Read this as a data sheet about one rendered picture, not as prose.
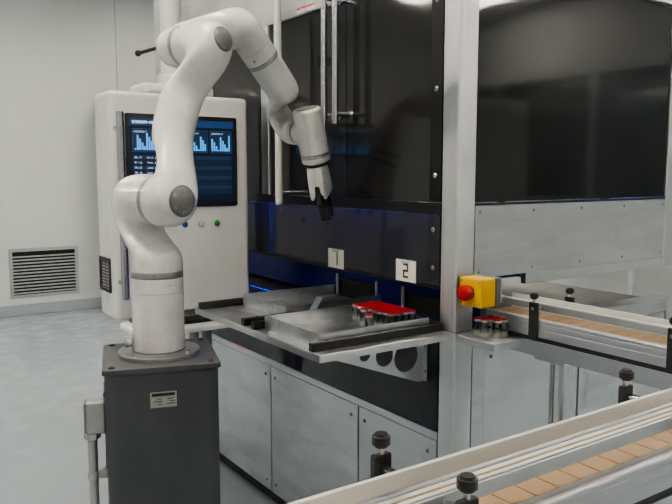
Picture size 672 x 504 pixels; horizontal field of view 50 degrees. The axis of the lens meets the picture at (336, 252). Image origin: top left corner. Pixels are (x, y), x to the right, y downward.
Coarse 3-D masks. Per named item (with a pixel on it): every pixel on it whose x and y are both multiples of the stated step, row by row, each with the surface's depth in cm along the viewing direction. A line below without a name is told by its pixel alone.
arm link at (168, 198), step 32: (192, 32) 164; (224, 32) 164; (192, 64) 163; (224, 64) 166; (160, 96) 166; (192, 96) 166; (160, 128) 163; (192, 128) 167; (160, 160) 159; (192, 160) 166; (160, 192) 156; (192, 192) 161; (160, 224) 161
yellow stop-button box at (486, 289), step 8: (464, 280) 176; (472, 280) 174; (480, 280) 172; (488, 280) 173; (496, 280) 175; (472, 288) 174; (480, 288) 172; (488, 288) 173; (496, 288) 175; (472, 296) 174; (480, 296) 172; (488, 296) 174; (496, 296) 175; (464, 304) 177; (472, 304) 174; (480, 304) 172; (488, 304) 174; (496, 304) 176
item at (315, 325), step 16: (272, 320) 183; (288, 320) 190; (304, 320) 193; (320, 320) 196; (336, 320) 197; (352, 320) 197; (416, 320) 182; (288, 336) 177; (304, 336) 171; (320, 336) 166; (336, 336) 168
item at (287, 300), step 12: (300, 288) 232; (312, 288) 235; (324, 288) 237; (252, 300) 216; (264, 300) 209; (276, 300) 227; (288, 300) 227; (300, 300) 227; (312, 300) 227; (324, 300) 227; (336, 300) 209; (348, 300) 211; (360, 300) 214; (372, 300) 217; (276, 312) 204
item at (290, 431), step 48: (240, 384) 286; (288, 384) 253; (480, 384) 188; (528, 384) 200; (576, 384) 212; (240, 432) 288; (288, 432) 256; (336, 432) 230; (432, 432) 191; (480, 432) 190; (288, 480) 258; (336, 480) 231
